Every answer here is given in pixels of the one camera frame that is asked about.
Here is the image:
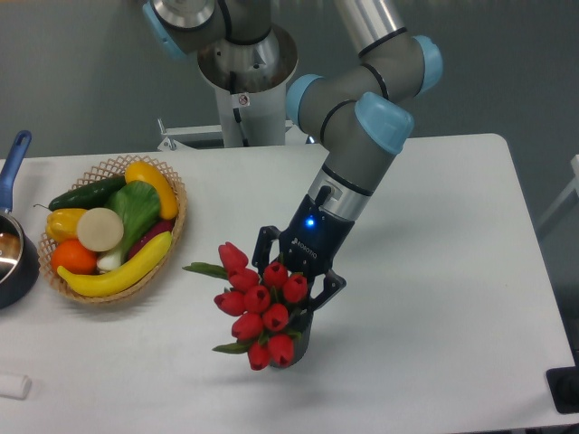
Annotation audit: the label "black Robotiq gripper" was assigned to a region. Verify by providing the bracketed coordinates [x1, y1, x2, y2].
[252, 194, 355, 314]

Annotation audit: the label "red tulip bouquet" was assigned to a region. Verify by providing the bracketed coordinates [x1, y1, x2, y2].
[184, 241, 308, 371]

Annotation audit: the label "dark grey ribbed vase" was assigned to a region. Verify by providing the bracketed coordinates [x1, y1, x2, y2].
[267, 310, 313, 369]

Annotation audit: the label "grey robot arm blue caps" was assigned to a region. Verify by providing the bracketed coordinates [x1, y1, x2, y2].
[143, 1, 443, 311]

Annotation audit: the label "purple eggplant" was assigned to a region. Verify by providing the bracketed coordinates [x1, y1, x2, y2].
[127, 220, 174, 259]

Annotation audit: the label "yellow banana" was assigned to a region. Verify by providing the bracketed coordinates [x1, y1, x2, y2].
[57, 231, 173, 297]

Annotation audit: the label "green bok choy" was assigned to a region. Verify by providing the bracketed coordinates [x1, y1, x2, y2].
[97, 181, 160, 273]

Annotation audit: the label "yellow squash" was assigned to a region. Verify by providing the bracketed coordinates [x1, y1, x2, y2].
[125, 161, 178, 220]

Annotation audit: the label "beige round disc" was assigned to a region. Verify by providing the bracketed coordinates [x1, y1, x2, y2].
[76, 208, 124, 252]

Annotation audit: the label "green cucumber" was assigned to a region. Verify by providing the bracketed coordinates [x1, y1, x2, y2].
[34, 176, 126, 212]

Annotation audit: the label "orange fruit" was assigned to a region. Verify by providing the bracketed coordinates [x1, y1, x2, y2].
[51, 240, 98, 275]

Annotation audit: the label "yellow bell pepper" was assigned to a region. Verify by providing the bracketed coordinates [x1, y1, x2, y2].
[45, 208, 87, 243]

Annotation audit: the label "black device table corner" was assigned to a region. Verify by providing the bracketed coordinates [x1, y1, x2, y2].
[546, 366, 578, 414]

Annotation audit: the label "white cylinder object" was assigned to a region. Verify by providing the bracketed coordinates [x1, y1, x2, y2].
[0, 372, 32, 401]

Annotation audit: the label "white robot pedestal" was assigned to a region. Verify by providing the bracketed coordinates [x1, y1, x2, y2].
[157, 83, 316, 151]

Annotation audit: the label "dark pot blue handle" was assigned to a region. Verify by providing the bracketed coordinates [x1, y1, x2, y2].
[1, 130, 39, 309]

